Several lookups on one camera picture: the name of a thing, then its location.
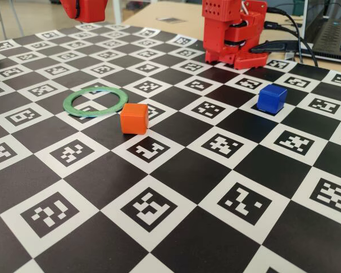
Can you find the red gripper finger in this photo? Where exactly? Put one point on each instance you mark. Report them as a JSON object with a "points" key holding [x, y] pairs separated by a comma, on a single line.
{"points": [[69, 7]]}

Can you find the red cube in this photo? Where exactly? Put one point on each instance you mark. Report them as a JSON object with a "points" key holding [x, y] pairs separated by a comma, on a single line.
{"points": [[93, 10]]}

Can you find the orange cube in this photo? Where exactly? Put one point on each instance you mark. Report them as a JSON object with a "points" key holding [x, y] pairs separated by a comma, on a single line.
{"points": [[133, 120]]}

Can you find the blue cube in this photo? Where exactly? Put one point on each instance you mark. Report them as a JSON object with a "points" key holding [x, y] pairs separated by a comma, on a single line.
{"points": [[271, 99]]}

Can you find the red robot base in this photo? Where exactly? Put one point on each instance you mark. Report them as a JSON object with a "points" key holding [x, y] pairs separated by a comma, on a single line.
{"points": [[251, 61]]}

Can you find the red robot arm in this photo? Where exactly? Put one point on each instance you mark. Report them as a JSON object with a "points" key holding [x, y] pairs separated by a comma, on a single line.
{"points": [[216, 31]]}

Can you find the white table leg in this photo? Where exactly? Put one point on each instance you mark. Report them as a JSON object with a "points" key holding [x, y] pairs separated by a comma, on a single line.
{"points": [[118, 11]]}

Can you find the metal chair legs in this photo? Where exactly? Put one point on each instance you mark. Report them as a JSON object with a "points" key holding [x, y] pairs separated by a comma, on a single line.
{"points": [[0, 20]]}

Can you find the small printed marker sheet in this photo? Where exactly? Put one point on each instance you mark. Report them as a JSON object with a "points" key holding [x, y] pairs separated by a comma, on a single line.
{"points": [[169, 20]]}

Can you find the black clamp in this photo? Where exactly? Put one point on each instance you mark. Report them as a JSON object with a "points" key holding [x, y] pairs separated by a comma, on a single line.
{"points": [[272, 47]]}

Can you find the black white marker checkerboard mat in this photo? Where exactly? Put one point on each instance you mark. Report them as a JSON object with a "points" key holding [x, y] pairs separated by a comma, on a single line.
{"points": [[187, 185]]}

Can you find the green box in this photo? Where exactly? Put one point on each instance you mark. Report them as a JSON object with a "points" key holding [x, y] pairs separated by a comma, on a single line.
{"points": [[299, 7]]}

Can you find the grey laptop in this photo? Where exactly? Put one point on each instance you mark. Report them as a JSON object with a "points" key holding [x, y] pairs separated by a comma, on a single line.
{"points": [[332, 37]]}

